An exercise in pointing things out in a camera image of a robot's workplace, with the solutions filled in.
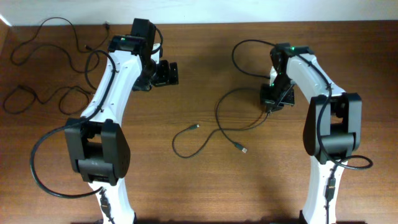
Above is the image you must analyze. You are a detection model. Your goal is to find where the black usb cable long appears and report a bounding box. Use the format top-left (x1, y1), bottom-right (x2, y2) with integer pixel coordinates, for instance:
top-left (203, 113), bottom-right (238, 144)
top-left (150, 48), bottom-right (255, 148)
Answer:
top-left (172, 88), bottom-right (270, 159)

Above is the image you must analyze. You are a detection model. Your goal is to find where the black usb cable thin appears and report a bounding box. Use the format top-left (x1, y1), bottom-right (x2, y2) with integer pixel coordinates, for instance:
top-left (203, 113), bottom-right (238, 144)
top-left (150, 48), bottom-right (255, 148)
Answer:
top-left (2, 85), bottom-right (94, 115)

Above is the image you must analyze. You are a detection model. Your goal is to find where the black cable short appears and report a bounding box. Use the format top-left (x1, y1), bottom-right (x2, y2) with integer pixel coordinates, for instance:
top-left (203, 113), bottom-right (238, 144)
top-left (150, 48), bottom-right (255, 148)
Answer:
top-left (9, 16), bottom-right (111, 74)

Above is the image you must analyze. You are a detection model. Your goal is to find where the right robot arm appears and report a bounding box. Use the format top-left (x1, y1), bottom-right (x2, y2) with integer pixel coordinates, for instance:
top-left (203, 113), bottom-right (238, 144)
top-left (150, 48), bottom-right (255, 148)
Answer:
top-left (261, 43), bottom-right (362, 224)

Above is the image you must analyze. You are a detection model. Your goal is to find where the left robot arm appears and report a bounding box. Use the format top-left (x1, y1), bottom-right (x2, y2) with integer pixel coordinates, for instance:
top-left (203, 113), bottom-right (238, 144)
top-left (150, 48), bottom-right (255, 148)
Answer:
top-left (65, 19), bottom-right (178, 223)

